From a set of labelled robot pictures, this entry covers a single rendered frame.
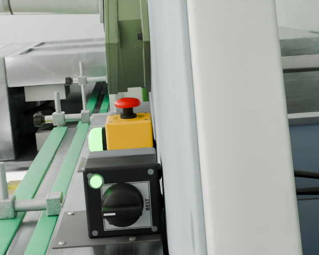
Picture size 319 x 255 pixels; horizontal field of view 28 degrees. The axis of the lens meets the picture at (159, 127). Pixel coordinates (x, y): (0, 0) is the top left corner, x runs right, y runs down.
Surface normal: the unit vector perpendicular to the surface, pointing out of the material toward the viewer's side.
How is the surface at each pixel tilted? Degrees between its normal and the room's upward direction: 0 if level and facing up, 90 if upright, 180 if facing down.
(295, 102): 90
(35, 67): 90
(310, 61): 90
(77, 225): 90
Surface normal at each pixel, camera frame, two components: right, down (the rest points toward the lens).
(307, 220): -0.06, -0.98
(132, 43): 0.06, 0.57
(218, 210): 0.01, -0.18
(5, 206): 0.04, 0.21
